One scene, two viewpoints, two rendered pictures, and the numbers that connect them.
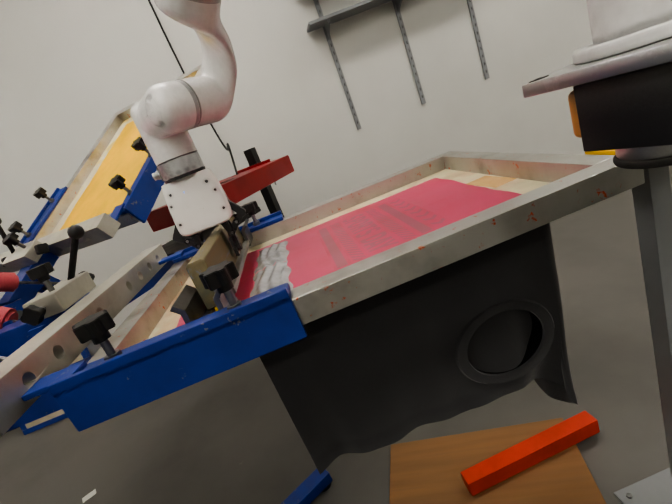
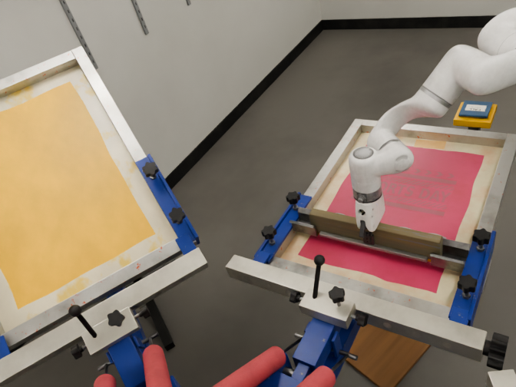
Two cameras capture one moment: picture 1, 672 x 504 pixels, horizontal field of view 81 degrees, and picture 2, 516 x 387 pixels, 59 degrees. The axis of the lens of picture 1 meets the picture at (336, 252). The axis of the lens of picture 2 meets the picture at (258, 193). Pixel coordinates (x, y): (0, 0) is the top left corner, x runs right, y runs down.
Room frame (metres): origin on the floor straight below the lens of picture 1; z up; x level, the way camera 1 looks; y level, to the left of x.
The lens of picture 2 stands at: (0.31, 1.03, 2.00)
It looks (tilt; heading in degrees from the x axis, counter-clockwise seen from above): 39 degrees down; 314
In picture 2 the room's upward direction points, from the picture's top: 18 degrees counter-clockwise
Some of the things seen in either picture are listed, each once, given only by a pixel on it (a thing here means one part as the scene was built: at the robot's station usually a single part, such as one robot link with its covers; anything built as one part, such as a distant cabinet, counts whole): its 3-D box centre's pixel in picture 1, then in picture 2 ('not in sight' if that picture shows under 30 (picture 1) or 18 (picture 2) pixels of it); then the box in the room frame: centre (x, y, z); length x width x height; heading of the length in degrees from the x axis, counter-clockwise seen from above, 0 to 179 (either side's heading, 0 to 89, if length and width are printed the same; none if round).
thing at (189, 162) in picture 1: (177, 167); (365, 190); (0.74, 0.21, 1.19); 0.09 x 0.07 x 0.03; 92
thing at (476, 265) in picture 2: (185, 350); (472, 278); (0.46, 0.22, 0.97); 0.30 x 0.05 x 0.07; 92
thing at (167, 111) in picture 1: (169, 123); (380, 165); (0.70, 0.18, 1.26); 0.15 x 0.10 x 0.11; 49
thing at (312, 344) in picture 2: (46, 325); (320, 335); (0.72, 0.56, 1.02); 0.17 x 0.06 x 0.05; 92
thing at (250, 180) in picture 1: (225, 190); not in sight; (1.96, 0.39, 1.06); 0.61 x 0.46 x 0.12; 152
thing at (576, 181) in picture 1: (332, 234); (395, 199); (0.74, -0.01, 0.97); 0.79 x 0.58 x 0.04; 92
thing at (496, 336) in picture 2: not in sight; (491, 348); (0.37, 0.43, 1.02); 0.07 x 0.06 x 0.07; 92
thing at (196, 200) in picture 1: (196, 198); (368, 205); (0.74, 0.20, 1.13); 0.10 x 0.08 x 0.11; 92
